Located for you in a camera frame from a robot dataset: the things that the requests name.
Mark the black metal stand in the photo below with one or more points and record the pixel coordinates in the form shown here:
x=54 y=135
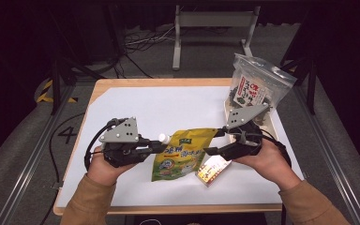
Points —
x=311 y=84
x=55 y=84

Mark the white table mat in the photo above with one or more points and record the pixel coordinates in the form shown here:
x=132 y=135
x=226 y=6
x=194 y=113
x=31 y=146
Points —
x=168 y=109

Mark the person's left hand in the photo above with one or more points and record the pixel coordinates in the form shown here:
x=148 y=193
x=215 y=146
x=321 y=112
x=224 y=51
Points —
x=103 y=173

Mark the white metal stand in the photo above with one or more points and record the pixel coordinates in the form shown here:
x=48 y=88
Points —
x=215 y=19

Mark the cream plastic container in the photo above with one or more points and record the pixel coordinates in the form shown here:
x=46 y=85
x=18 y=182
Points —
x=273 y=128

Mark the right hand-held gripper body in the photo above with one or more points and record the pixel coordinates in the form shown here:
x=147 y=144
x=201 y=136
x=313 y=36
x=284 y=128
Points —
x=247 y=148

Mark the aluminium floor rail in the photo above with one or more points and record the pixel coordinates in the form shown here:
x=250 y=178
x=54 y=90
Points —
x=28 y=165
x=334 y=162

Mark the yellow green spouted pouch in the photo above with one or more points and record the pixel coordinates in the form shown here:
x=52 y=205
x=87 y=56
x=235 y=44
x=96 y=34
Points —
x=181 y=156

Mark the yellow black hazard tape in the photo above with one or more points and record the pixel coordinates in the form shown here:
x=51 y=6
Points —
x=45 y=92

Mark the person's right hand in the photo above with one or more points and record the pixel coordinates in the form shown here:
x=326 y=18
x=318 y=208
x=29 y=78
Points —
x=273 y=165

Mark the clear bag of dried seaweed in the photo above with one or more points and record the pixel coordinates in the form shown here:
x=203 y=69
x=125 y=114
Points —
x=256 y=87

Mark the small red yellow box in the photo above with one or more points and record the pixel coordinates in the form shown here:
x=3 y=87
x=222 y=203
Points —
x=214 y=172

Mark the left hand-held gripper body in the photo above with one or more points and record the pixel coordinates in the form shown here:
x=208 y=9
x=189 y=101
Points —
x=122 y=153

